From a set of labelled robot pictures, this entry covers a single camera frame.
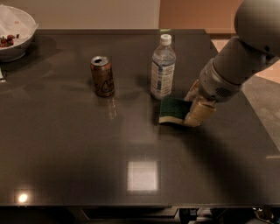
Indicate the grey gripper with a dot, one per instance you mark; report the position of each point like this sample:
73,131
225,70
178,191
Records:
216,83

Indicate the green and yellow sponge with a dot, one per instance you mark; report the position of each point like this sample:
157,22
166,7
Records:
173,110

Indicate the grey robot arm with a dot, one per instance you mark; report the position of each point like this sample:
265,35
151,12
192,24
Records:
255,47

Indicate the clear plastic water bottle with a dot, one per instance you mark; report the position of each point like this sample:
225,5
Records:
162,68

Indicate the orange soda can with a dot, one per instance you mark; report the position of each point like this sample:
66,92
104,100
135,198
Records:
101,70

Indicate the white bowl with snacks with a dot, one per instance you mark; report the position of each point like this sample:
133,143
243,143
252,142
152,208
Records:
21,26

